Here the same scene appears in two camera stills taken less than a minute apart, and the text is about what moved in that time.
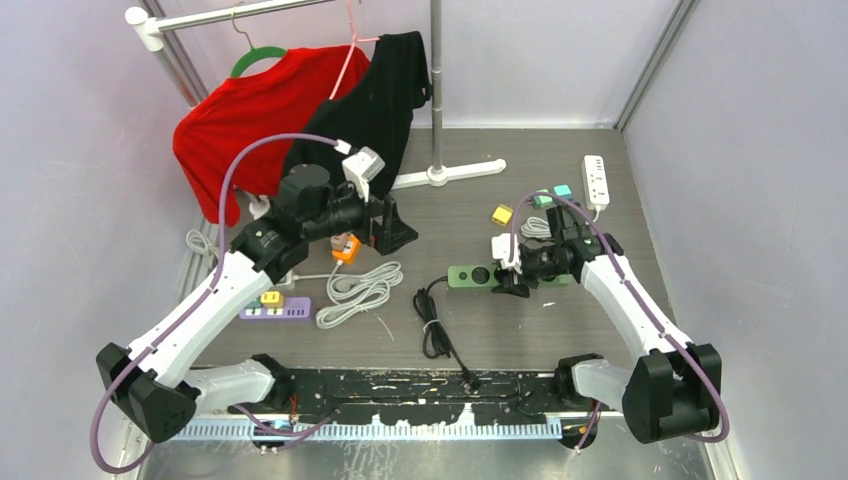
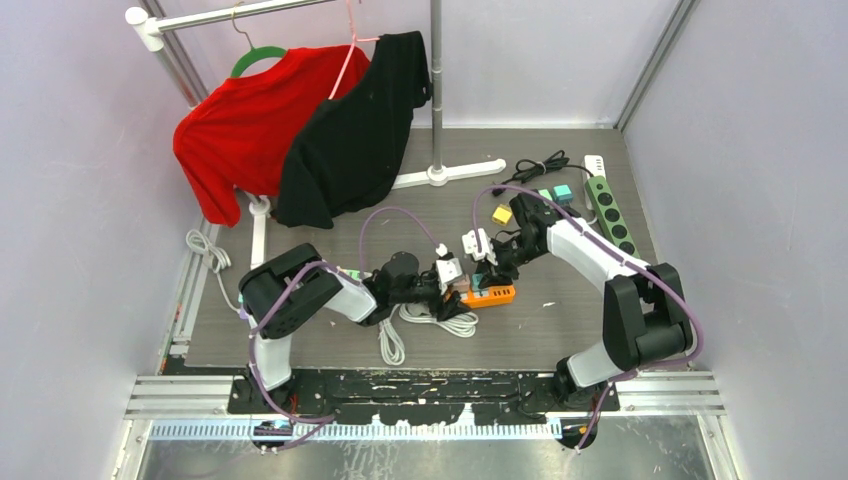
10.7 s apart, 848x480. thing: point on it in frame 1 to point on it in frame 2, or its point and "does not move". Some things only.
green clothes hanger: [255, 54] does not move
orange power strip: [350, 251] to [494, 295]
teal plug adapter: [563, 191] does not move
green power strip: [485, 274] to [608, 216]
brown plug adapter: [339, 241] to [463, 285]
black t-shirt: [375, 110] does not move
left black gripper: [391, 233] to [452, 307]
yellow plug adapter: [502, 214] does not move
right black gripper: [518, 289] to [488, 272]
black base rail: [426, 397] does not move
